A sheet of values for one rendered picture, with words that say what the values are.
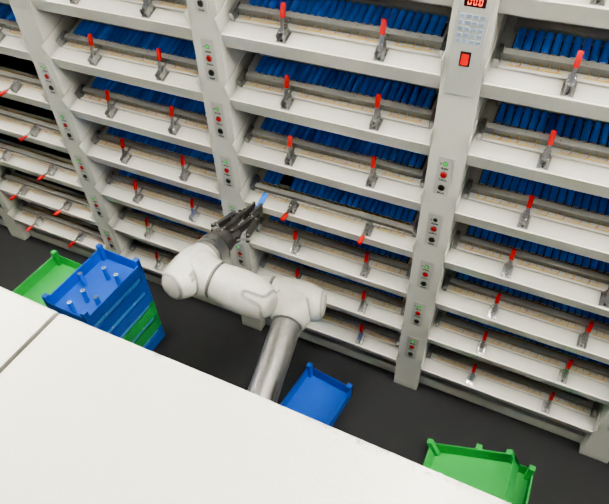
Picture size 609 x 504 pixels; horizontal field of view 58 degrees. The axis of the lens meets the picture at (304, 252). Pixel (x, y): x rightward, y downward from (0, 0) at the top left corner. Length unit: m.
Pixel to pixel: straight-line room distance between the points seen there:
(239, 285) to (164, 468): 1.14
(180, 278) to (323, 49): 0.68
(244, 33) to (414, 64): 0.47
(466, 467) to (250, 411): 1.88
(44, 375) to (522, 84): 1.23
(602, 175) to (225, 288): 0.94
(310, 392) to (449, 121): 1.26
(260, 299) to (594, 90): 0.89
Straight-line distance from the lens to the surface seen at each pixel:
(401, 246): 1.75
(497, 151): 1.49
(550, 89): 1.38
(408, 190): 1.63
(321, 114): 1.59
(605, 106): 1.38
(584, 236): 1.61
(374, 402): 2.26
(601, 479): 2.32
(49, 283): 2.56
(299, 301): 1.88
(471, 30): 1.33
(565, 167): 1.49
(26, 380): 0.30
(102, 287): 2.22
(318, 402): 2.24
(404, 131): 1.52
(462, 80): 1.38
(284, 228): 2.01
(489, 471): 2.09
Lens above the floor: 1.95
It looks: 45 degrees down
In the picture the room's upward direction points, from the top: 2 degrees counter-clockwise
